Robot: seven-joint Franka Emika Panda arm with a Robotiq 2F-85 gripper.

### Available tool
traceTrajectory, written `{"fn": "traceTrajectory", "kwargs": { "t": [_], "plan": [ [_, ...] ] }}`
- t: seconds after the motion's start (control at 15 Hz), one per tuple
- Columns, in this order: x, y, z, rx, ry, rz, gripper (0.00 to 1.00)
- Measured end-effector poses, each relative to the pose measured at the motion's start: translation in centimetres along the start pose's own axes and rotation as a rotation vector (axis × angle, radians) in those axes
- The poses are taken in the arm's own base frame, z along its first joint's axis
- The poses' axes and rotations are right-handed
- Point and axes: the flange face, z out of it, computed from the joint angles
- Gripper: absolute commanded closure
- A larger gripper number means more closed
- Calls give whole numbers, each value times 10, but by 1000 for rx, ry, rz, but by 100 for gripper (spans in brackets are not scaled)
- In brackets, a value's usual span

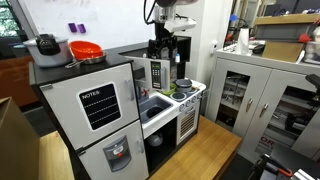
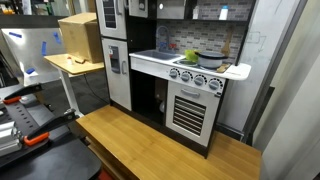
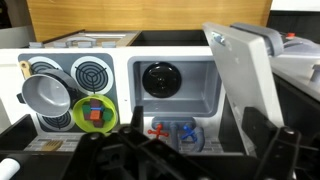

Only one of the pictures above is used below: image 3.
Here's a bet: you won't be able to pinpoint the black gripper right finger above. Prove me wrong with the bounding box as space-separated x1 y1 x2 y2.
241 106 303 180

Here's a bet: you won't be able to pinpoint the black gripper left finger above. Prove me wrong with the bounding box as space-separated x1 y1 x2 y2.
62 105 210 180

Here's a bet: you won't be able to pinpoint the toy microwave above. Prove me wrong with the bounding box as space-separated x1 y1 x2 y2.
202 21 285 156

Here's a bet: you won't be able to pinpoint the green toy food block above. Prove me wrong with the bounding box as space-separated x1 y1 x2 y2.
102 109 114 122
82 104 92 116

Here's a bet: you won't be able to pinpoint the orange toy food block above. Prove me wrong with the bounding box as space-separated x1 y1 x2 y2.
89 110 102 121

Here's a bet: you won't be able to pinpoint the lime green toy bowl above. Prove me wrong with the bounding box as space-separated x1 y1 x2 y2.
72 94 119 134

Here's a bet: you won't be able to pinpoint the dark red toy food block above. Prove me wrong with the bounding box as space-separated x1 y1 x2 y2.
90 99 103 109

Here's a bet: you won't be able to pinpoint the grey toy faucet coloured taps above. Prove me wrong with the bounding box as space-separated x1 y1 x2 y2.
147 116 206 153

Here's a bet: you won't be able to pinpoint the grey toy pot with lid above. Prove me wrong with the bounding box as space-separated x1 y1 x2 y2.
16 68 81 118

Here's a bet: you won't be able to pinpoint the black round bowl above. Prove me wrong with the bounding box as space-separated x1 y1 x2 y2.
142 61 183 99

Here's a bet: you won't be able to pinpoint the white and black toy kitchen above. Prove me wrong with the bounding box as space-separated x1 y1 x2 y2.
0 29 320 180

